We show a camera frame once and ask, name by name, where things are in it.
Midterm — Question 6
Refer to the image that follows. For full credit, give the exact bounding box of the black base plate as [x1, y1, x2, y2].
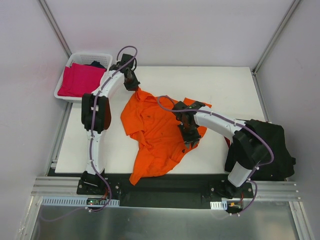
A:
[76, 173, 255, 208]

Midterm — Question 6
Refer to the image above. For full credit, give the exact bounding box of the red t shirt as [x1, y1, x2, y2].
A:
[224, 137, 231, 148]

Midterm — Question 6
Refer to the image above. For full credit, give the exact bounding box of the right aluminium frame post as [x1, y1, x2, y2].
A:
[251, 0, 303, 76]

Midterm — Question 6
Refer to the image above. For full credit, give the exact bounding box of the orange t shirt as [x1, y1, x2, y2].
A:
[120, 89, 191, 185]

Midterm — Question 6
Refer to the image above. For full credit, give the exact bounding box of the left aluminium frame post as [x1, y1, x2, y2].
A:
[37, 0, 72, 58]

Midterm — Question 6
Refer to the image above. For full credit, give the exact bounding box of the right white cable duct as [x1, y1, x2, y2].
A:
[210, 201, 228, 211]

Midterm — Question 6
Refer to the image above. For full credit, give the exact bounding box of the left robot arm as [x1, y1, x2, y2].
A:
[76, 53, 140, 195]

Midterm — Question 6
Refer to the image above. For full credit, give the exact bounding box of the dark navy t shirt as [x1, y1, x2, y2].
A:
[89, 60, 107, 71]

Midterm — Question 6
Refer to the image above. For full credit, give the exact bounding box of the aluminium frame post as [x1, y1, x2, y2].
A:
[37, 0, 72, 58]
[251, 0, 303, 76]

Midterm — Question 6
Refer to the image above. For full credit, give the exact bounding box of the white cable duct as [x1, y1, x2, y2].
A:
[41, 196, 120, 208]
[210, 201, 228, 211]

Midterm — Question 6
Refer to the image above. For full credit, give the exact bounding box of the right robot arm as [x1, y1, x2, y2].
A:
[171, 101, 275, 199]

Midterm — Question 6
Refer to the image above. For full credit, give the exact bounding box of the left white cable duct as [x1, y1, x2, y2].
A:
[41, 196, 120, 208]

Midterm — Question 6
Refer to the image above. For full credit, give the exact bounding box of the black t shirt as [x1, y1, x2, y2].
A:
[224, 119, 296, 181]

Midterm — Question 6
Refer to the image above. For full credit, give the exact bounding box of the white plastic basket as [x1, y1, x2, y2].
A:
[53, 52, 113, 103]

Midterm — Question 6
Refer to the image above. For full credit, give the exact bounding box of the pink t shirt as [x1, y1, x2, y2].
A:
[57, 63, 106, 98]

